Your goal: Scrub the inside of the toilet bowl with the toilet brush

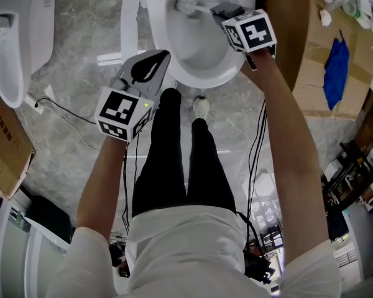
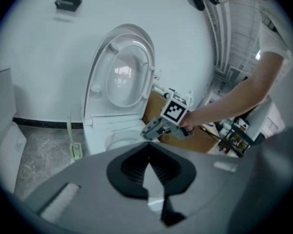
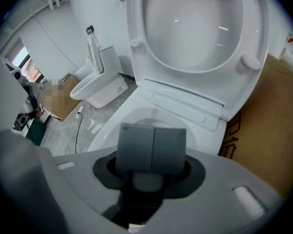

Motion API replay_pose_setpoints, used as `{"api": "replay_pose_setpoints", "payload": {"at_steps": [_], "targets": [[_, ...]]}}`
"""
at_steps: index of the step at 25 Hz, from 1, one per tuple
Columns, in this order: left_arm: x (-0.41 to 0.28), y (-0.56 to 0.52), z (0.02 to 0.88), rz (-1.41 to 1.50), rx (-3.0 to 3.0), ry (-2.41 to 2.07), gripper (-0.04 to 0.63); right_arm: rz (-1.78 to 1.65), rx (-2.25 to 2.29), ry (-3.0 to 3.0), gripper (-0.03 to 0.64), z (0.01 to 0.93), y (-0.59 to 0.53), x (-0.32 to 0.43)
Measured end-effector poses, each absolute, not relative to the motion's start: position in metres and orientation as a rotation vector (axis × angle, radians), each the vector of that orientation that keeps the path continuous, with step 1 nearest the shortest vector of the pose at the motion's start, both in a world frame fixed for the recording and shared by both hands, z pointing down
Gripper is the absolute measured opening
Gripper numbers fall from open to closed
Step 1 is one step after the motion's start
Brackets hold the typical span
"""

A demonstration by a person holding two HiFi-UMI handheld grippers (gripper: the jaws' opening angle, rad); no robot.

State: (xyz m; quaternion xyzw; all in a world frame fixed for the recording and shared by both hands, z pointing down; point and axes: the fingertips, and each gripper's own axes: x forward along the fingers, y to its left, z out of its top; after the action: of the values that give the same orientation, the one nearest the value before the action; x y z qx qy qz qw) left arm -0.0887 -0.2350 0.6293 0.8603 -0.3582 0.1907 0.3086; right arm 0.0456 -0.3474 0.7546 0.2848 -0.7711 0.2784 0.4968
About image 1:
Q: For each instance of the white spare toilet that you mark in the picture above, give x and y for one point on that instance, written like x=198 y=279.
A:
x=9 y=57

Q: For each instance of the large flat cardboard sheet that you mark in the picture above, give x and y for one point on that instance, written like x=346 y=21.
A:
x=311 y=42

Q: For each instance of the person's left forearm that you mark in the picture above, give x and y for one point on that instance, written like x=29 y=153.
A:
x=102 y=178

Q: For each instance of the white power strip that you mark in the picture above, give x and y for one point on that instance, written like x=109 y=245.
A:
x=33 y=103

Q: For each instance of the person's right forearm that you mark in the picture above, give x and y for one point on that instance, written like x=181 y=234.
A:
x=286 y=141

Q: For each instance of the person's black trousers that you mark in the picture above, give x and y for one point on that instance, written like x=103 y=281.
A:
x=168 y=166

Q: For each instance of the white upright panel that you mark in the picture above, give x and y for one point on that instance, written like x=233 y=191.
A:
x=129 y=20

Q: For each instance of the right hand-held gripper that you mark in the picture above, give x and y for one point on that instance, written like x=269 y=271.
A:
x=255 y=33

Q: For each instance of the cluttered black shelf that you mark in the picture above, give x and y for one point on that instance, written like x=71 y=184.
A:
x=351 y=175

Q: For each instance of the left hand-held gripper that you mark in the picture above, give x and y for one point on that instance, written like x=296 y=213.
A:
x=118 y=109

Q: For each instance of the white toilet bowl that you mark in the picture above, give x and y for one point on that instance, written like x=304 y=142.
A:
x=202 y=70

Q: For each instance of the person's white shoe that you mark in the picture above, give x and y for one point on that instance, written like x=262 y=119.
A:
x=201 y=105
x=170 y=83

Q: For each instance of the blue cloth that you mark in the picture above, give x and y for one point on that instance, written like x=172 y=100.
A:
x=335 y=73

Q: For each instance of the white toilet brush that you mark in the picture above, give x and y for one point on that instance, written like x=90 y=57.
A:
x=186 y=5

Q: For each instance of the black waist device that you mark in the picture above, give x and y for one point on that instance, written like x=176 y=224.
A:
x=258 y=267

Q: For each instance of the brown cardboard box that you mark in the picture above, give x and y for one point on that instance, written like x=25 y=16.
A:
x=6 y=154

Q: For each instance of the crumpled white paper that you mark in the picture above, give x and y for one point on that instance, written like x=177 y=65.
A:
x=325 y=18

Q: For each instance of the person's white shirt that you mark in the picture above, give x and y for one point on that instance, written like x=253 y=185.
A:
x=186 y=253

